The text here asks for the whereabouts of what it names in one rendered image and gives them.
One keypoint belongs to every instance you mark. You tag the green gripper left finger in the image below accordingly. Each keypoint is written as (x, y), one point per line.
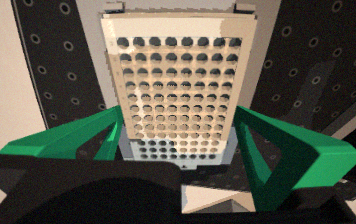
(62, 141)

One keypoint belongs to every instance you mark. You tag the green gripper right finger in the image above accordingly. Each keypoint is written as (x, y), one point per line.
(309, 158)

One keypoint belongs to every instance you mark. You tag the white name plate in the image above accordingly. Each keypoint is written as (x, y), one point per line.
(188, 167)

